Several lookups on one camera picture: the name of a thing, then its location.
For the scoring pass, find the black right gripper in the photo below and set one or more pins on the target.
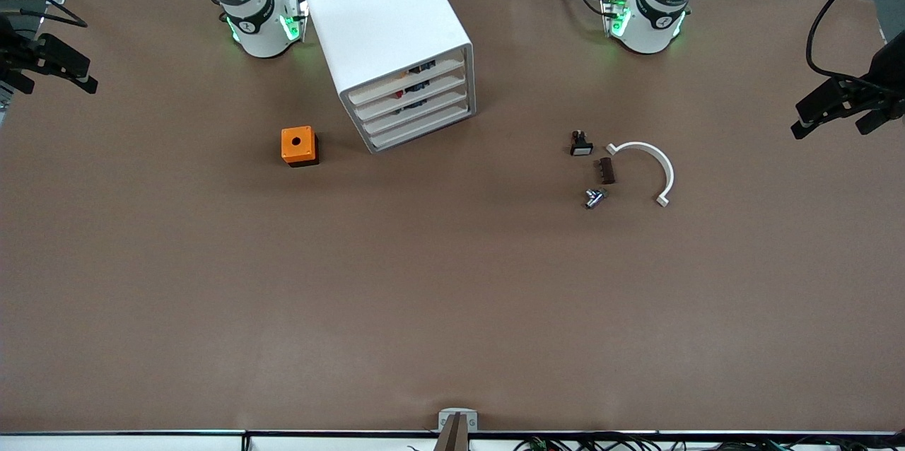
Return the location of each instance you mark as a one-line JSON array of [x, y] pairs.
[[15, 55]]

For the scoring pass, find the brown terminal block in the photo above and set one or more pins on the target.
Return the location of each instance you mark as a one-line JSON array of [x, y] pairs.
[[606, 171]]

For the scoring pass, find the black and blue component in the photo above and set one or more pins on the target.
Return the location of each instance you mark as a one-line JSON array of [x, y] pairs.
[[422, 68], [417, 88]]

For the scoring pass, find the brown table mat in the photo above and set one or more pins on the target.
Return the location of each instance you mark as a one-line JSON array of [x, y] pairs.
[[452, 309]]

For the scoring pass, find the white tray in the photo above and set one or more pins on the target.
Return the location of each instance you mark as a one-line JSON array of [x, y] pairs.
[[385, 123]]

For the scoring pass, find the black switch with white cap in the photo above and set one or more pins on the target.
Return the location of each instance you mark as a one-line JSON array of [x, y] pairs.
[[581, 148]]

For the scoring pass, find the small silver connector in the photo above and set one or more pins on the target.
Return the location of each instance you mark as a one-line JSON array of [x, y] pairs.
[[594, 199]]

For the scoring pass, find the white curved bracket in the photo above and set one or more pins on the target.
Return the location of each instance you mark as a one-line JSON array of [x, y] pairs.
[[668, 172]]

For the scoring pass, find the orange button box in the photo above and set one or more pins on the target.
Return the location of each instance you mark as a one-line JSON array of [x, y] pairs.
[[297, 143]]

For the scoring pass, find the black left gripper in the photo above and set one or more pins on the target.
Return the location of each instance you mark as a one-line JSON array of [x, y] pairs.
[[888, 74]]

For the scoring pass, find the white table edge rail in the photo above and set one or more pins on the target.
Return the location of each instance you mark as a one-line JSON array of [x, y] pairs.
[[141, 440]]

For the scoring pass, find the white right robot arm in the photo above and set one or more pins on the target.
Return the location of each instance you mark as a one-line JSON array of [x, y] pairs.
[[261, 34]]

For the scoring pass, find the grey camera pole mount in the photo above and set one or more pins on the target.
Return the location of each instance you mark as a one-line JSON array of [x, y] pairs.
[[452, 437]]

